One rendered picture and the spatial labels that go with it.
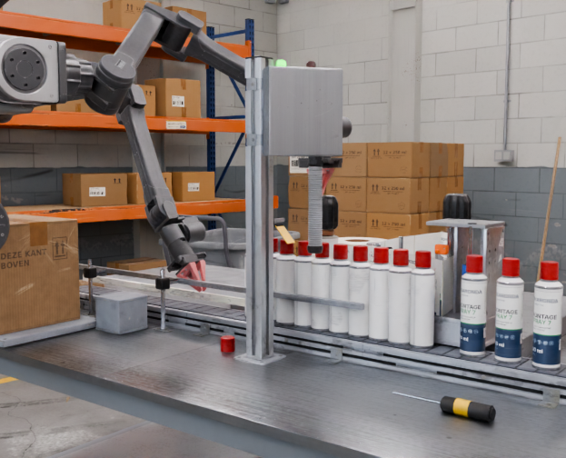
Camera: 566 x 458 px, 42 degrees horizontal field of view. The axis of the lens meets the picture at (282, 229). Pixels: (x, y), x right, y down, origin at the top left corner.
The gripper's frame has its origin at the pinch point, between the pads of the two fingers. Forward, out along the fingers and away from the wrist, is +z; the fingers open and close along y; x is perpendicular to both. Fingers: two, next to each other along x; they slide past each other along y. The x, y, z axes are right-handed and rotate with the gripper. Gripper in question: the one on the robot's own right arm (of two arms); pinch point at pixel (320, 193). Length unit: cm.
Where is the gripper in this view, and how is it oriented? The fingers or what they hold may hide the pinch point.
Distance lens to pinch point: 195.5
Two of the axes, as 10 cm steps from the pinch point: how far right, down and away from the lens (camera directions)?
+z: 0.1, 9.9, 1.1
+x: -6.0, 0.9, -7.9
